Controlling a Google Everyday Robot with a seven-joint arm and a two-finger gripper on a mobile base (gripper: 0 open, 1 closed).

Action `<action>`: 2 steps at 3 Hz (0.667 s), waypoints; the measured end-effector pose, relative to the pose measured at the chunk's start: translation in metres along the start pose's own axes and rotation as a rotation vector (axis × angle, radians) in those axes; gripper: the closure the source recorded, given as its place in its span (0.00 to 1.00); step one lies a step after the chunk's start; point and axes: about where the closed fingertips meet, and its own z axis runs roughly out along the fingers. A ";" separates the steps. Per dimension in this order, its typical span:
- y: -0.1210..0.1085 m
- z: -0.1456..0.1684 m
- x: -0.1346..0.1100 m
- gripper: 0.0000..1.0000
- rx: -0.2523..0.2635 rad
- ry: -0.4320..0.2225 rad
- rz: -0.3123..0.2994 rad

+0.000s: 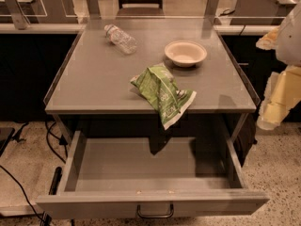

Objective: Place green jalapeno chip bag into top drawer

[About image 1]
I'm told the black office chair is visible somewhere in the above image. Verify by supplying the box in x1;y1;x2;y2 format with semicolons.
117;0;164;17

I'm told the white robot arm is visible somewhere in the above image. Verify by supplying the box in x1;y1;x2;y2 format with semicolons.
256;3;301;130

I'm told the clear plastic water bottle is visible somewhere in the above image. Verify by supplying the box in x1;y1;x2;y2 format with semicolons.
104;24;137;55

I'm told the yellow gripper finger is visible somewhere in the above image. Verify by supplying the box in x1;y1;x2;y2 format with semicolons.
256;27;279;50
257;66;301;130

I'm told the black floor cable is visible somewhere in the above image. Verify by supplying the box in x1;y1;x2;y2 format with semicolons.
0;165;48;226

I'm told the green jalapeno chip bag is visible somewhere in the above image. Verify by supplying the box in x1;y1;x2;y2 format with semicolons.
131;63;197;130

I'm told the white paper bowl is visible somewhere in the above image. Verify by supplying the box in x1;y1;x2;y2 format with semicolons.
165;40;207;68

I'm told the black drawer handle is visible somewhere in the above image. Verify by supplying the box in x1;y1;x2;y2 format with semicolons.
136;203;174;219

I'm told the open grey top drawer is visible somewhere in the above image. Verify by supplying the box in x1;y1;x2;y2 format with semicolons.
37;132;269;219

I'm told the grey table cabinet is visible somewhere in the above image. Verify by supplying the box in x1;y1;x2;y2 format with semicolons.
42;16;261;149

